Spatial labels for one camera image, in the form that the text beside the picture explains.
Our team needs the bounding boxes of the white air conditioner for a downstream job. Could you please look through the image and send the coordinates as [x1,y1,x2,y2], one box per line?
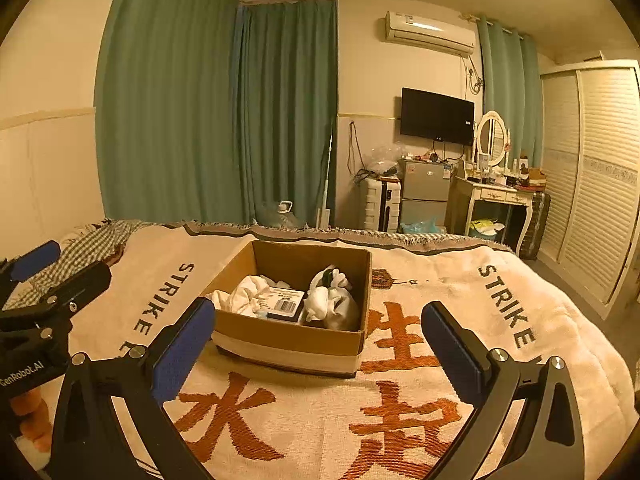
[384,10,476,57]

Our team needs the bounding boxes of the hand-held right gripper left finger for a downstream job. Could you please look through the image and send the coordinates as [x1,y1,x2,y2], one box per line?
[50,297,217,480]

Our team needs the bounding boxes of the white oval mirror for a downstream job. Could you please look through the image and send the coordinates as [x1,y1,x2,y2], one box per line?
[475,110,512,168]

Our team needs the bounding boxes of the white louvred wardrobe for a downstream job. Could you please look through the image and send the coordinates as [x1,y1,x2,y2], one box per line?
[537,59,640,321]

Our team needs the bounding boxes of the dark wall cable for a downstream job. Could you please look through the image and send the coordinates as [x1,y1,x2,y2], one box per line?
[347,120,368,183]

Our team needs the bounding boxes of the narrow green curtain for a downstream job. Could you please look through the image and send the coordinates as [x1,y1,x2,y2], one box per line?
[476,15,545,168]

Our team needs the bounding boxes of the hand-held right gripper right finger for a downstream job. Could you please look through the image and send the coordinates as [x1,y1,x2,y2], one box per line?
[421,301,587,480]

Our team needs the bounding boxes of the grey mini fridge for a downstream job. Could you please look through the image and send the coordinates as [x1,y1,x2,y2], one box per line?
[398,158,449,233]

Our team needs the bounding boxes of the green window curtain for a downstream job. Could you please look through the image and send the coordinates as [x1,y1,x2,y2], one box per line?
[235,0,340,226]

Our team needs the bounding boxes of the brown cardboard box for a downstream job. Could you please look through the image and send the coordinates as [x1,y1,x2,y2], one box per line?
[200,240,373,380]

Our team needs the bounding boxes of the white and green sock bundle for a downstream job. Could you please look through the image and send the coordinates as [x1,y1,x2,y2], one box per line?
[304,265,362,332]

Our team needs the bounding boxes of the white suitcase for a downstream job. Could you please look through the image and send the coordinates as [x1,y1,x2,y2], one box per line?
[362,176,402,233]

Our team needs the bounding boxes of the blue plastic bag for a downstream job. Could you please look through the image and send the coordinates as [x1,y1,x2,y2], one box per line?
[400,217,448,236]

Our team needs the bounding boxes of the white mop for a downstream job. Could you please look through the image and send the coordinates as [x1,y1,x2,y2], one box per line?
[316,127,336,228]

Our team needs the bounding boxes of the tissue pack with barcode label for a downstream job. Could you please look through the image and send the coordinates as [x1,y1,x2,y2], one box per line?
[266,287,307,324]

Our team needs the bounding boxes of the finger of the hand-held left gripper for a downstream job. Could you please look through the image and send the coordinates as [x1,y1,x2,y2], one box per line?
[0,241,61,311]
[0,261,112,339]

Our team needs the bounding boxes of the clear water bottle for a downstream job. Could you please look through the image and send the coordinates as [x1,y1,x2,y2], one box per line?
[257,201,306,228]

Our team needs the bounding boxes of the wide green curtain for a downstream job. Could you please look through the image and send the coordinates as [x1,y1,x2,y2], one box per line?
[95,0,246,226]

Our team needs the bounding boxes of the printed cream blanket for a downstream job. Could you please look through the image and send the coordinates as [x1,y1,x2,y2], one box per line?
[50,220,636,480]

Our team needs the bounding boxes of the white cloth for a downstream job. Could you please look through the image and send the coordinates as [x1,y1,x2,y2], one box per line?
[211,275,273,318]

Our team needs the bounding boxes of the yellow and white bag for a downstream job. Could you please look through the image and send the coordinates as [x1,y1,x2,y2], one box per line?
[470,217,506,241]

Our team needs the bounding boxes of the white dressing table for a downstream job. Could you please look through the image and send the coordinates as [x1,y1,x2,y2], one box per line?
[447,175,538,261]

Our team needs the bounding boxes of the clear plastic bag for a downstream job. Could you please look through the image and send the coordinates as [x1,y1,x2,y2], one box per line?
[367,146,401,176]

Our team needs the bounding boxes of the checked bed sheet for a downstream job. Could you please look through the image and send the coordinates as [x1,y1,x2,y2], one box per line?
[15,217,146,306]

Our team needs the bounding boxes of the wall-mounted black television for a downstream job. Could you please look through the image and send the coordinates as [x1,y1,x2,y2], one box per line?
[401,87,476,146]

